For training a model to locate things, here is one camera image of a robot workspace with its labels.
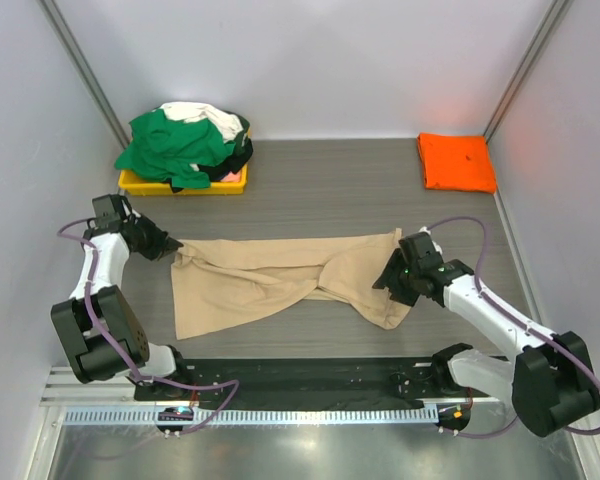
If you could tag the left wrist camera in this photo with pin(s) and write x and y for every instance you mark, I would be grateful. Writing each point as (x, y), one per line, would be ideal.
(131, 215)

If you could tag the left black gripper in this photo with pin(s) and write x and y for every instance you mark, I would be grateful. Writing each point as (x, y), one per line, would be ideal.
(155, 252)

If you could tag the black t shirt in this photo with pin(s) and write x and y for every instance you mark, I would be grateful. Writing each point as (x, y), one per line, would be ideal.
(237, 157)

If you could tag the slotted cable duct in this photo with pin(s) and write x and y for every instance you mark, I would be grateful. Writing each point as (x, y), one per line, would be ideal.
(186, 417)

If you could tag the green t shirt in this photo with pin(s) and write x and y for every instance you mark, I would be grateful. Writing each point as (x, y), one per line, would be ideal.
(163, 150)

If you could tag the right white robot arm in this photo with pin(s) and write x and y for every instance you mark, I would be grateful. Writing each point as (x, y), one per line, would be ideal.
(546, 378)

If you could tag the pink garment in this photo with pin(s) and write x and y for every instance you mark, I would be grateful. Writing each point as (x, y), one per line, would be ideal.
(232, 177)

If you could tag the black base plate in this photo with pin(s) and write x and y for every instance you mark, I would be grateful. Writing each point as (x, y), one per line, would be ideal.
(324, 384)

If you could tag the beige t shirt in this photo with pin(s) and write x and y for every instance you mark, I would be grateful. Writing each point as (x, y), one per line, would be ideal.
(221, 284)

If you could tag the folded orange t shirt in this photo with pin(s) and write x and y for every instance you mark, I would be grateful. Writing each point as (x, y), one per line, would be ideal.
(456, 163)

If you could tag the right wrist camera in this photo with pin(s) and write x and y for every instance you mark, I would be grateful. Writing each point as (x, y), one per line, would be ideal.
(427, 231)

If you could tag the right aluminium frame post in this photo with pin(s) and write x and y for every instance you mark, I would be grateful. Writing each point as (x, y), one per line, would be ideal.
(540, 40)

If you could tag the left aluminium frame post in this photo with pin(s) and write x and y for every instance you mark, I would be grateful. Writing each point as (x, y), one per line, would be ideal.
(77, 57)

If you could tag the yellow plastic bin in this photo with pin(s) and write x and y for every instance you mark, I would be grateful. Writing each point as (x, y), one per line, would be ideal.
(140, 187)

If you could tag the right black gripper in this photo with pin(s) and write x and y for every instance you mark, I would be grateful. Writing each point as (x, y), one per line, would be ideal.
(389, 273)

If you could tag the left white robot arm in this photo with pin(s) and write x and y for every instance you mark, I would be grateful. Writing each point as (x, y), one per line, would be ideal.
(100, 334)

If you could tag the white t shirt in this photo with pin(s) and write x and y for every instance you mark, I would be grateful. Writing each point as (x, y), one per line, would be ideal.
(210, 117)

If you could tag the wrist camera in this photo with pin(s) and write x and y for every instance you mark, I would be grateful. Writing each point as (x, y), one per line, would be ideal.
(131, 215)
(427, 231)

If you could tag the aluminium frame post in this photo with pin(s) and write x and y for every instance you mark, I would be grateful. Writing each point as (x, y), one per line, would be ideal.
(540, 40)
(77, 57)

